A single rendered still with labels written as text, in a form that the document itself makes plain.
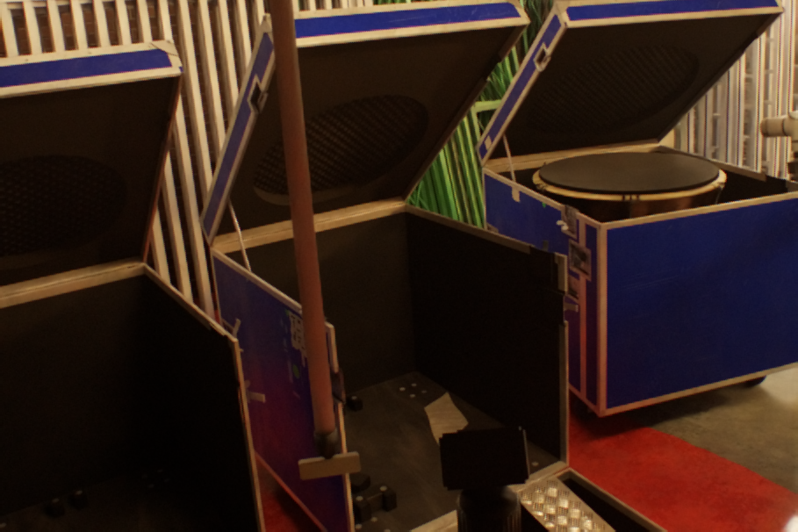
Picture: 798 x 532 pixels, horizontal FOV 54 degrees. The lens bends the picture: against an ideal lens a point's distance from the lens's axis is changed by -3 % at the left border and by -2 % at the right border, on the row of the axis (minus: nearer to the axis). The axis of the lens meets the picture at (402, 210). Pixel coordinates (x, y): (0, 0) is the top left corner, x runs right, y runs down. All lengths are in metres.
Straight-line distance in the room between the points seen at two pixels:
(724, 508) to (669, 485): 0.22
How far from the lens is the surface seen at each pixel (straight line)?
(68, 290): 2.98
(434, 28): 2.46
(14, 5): 3.80
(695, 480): 3.33
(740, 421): 3.75
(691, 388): 3.56
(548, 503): 2.88
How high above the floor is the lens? 1.82
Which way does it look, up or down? 15 degrees down
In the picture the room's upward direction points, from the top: 4 degrees counter-clockwise
